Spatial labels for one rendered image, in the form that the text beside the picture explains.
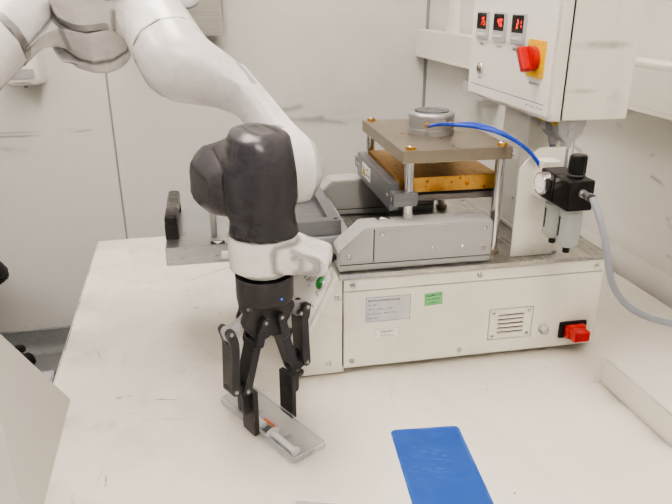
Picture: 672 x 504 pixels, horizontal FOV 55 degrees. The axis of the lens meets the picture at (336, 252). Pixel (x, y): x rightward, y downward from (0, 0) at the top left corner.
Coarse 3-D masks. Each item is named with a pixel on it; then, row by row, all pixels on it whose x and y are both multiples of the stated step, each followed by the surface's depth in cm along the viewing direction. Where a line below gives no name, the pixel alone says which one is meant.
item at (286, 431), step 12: (228, 396) 97; (264, 396) 97; (264, 408) 94; (276, 408) 94; (264, 420) 91; (276, 420) 91; (288, 420) 91; (264, 432) 89; (276, 432) 89; (288, 432) 89; (300, 432) 89; (312, 432) 89; (288, 444) 86; (300, 444) 86; (312, 444) 86
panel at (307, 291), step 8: (328, 272) 104; (296, 280) 119; (304, 280) 114; (328, 280) 103; (296, 288) 117; (304, 288) 113; (312, 288) 109; (320, 288) 104; (296, 296) 116; (304, 296) 111; (312, 296) 107; (320, 296) 104; (312, 304) 106; (320, 304) 103; (312, 312) 105; (288, 320) 115; (312, 320) 104
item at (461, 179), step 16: (384, 160) 114; (400, 176) 104; (416, 176) 104; (432, 176) 104; (448, 176) 104; (464, 176) 105; (480, 176) 105; (432, 192) 105; (448, 192) 106; (464, 192) 106; (480, 192) 106
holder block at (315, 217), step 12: (300, 204) 116; (312, 204) 116; (324, 204) 111; (300, 216) 105; (312, 216) 110; (324, 216) 108; (336, 216) 105; (300, 228) 103; (312, 228) 103; (324, 228) 104; (336, 228) 104
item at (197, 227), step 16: (192, 208) 117; (192, 224) 109; (208, 224) 109; (224, 224) 109; (176, 240) 102; (192, 240) 102; (208, 240) 102; (176, 256) 100; (192, 256) 100; (208, 256) 101
